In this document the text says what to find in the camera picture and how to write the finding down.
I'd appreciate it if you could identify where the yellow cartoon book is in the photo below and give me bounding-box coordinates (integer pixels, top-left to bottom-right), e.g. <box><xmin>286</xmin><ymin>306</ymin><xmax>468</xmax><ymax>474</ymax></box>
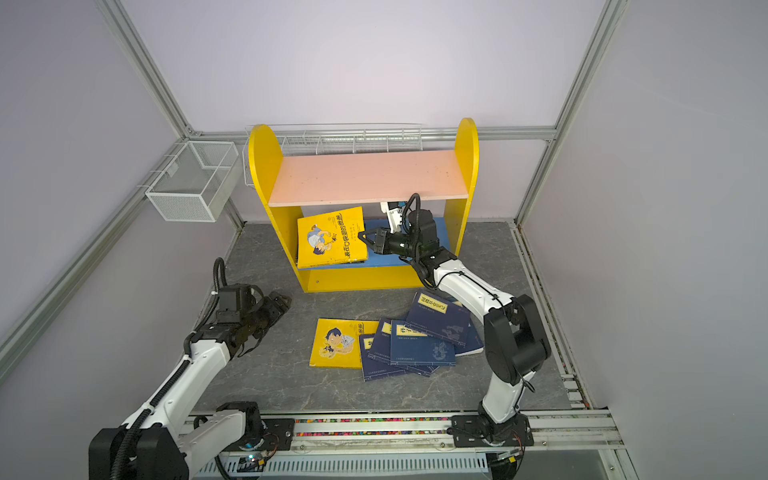
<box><xmin>309</xmin><ymin>318</ymin><xmax>378</xmax><ymax>370</ymax></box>
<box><xmin>297</xmin><ymin>207</ymin><xmax>369</xmax><ymax>270</ymax></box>

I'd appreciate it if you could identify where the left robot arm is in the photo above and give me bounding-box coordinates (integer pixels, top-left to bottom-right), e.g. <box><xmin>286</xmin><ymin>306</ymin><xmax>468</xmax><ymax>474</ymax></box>
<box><xmin>88</xmin><ymin>258</ymin><xmax>293</xmax><ymax>479</ymax></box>

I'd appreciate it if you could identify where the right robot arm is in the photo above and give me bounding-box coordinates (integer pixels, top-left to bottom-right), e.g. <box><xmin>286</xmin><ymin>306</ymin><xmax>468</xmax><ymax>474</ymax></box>
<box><xmin>358</xmin><ymin>194</ymin><xmax>551</xmax><ymax>450</ymax></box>

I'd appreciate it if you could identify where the navy book top right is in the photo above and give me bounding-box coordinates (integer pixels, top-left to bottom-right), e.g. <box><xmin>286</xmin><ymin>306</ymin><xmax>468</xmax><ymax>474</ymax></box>
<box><xmin>405</xmin><ymin>291</ymin><xmax>484</xmax><ymax>357</ymax></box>

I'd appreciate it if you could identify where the navy book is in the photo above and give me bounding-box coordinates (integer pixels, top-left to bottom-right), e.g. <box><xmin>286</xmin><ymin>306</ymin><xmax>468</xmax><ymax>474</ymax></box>
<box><xmin>390</xmin><ymin>320</ymin><xmax>456</xmax><ymax>367</ymax></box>
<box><xmin>405</xmin><ymin>291</ymin><xmax>484</xmax><ymax>357</ymax></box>
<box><xmin>359</xmin><ymin>319</ymin><xmax>437</xmax><ymax>382</ymax></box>

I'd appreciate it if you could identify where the navy book middle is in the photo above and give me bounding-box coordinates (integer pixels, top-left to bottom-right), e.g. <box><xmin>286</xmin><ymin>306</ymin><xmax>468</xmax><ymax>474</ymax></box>
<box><xmin>390</xmin><ymin>320</ymin><xmax>456</xmax><ymax>367</ymax></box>

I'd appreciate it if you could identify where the yellow wooden bookshelf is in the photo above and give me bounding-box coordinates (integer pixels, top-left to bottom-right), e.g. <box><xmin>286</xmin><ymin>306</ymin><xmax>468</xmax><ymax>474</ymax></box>
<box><xmin>247</xmin><ymin>118</ymin><xmax>480</xmax><ymax>293</ymax></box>

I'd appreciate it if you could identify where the navy book bottom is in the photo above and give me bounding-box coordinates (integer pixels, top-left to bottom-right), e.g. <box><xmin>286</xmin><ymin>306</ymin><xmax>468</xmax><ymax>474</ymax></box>
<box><xmin>359</xmin><ymin>319</ymin><xmax>437</xmax><ymax>382</ymax></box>

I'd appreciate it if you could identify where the white mesh basket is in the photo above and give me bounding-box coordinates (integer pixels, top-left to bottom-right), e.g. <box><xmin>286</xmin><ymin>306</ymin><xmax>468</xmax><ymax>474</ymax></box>
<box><xmin>145</xmin><ymin>140</ymin><xmax>242</xmax><ymax>223</ymax></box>

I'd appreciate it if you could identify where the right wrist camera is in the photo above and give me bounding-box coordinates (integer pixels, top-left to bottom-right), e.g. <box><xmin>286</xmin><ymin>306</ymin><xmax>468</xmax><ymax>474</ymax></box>
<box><xmin>380</xmin><ymin>202</ymin><xmax>405</xmax><ymax>233</ymax></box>

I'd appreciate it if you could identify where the white wire rack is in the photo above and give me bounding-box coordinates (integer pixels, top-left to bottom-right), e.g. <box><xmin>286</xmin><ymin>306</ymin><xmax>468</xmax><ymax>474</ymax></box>
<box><xmin>269</xmin><ymin>123</ymin><xmax>425</xmax><ymax>156</ymax></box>

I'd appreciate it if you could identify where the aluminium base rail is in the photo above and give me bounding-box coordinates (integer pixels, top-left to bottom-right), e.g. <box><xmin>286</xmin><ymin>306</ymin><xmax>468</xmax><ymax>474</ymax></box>
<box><xmin>106</xmin><ymin>409</ymin><xmax>638</xmax><ymax>480</ymax></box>

